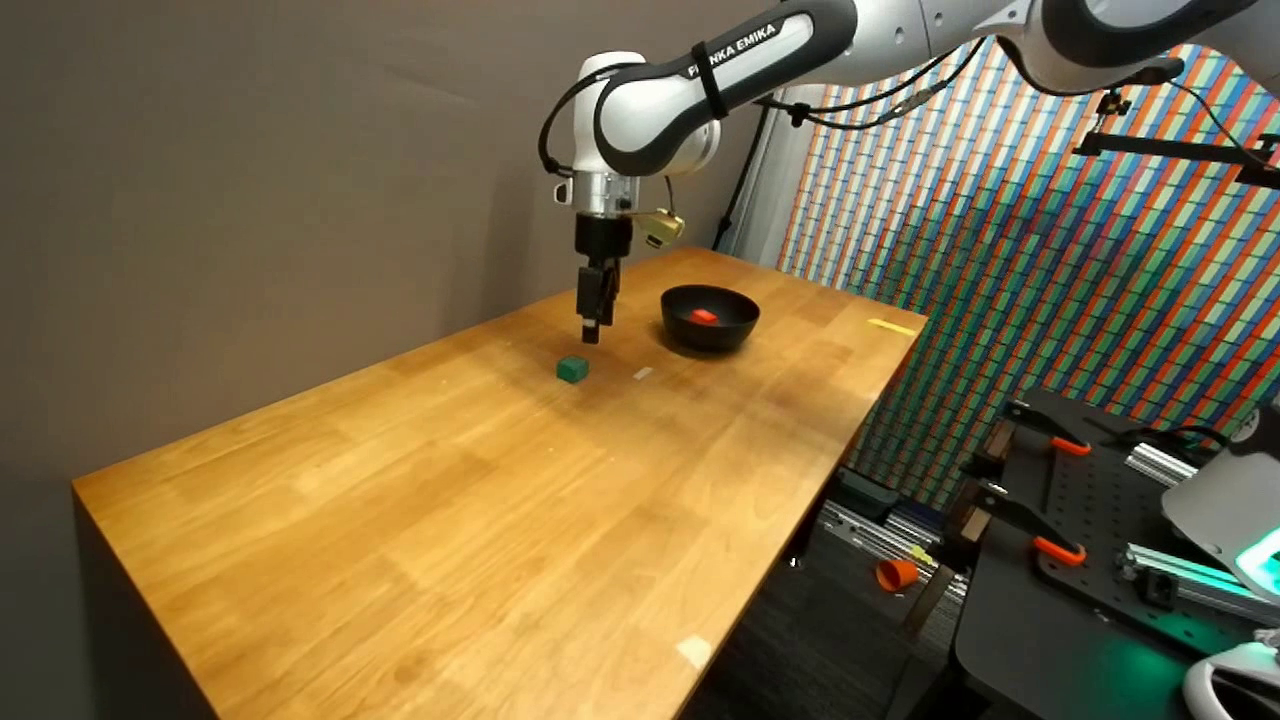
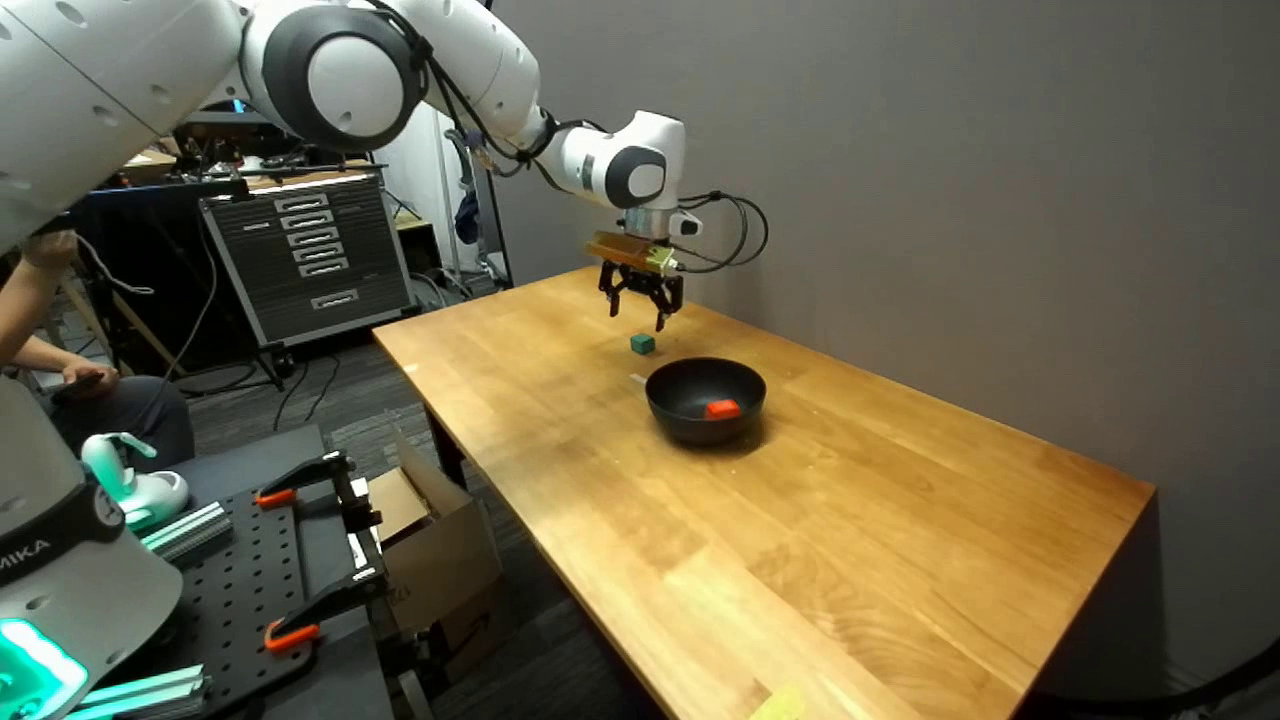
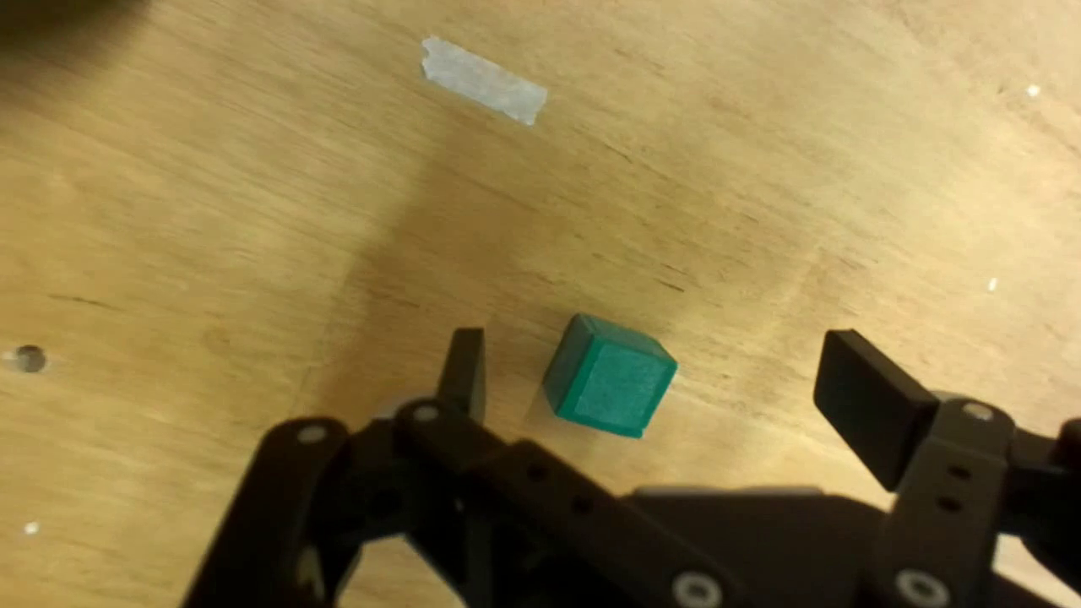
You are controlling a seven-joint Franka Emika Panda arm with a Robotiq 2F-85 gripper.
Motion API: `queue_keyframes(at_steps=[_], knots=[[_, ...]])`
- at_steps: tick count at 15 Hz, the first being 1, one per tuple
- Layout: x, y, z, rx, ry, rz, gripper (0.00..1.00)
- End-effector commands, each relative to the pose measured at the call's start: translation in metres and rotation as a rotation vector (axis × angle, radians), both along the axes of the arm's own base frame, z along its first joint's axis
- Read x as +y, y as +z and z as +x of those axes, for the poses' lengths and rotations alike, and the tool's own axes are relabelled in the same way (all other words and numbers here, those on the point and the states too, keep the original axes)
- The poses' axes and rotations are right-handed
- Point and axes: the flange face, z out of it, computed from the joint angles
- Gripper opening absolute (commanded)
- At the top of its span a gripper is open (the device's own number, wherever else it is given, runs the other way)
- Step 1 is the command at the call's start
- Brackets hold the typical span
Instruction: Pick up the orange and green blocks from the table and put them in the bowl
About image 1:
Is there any black clamp with orange handle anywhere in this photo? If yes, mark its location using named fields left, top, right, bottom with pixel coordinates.
left=947, top=481, right=1091, bottom=573
left=997, top=395, right=1100, bottom=470

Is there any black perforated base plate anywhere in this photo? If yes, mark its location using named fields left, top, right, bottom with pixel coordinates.
left=947, top=389, right=1280, bottom=720

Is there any multicoloured patterned backdrop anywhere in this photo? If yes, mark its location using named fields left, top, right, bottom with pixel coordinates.
left=734, top=37, right=1280, bottom=512

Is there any small orange cup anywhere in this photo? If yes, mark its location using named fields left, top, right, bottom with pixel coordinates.
left=871, top=553, right=928, bottom=601

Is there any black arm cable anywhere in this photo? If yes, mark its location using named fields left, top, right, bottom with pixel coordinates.
left=757, top=37, right=997, bottom=136

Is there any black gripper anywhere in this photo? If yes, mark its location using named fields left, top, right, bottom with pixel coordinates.
left=570, top=212, right=637, bottom=349

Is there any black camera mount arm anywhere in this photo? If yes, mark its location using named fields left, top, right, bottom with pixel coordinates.
left=1067, top=86, right=1280, bottom=193

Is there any long aluminium extrusion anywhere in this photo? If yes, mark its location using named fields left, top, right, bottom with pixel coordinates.
left=1117, top=536, right=1280, bottom=629

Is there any white curved tube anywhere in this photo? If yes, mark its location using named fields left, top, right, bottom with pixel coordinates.
left=1181, top=638, right=1280, bottom=720

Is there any short aluminium extrusion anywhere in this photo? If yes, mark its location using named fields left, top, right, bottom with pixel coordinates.
left=1125, top=442, right=1204, bottom=488

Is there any olive wrist camera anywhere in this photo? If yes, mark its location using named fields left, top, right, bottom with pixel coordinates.
left=645, top=200, right=690, bottom=253

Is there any black bowl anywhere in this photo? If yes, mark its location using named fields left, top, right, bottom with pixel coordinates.
left=654, top=283, right=765, bottom=362

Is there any white grey device housing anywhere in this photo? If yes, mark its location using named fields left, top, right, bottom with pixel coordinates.
left=1157, top=445, right=1280, bottom=607

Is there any black ribbed equipment case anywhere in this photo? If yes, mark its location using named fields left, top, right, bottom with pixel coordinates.
left=690, top=463, right=969, bottom=720

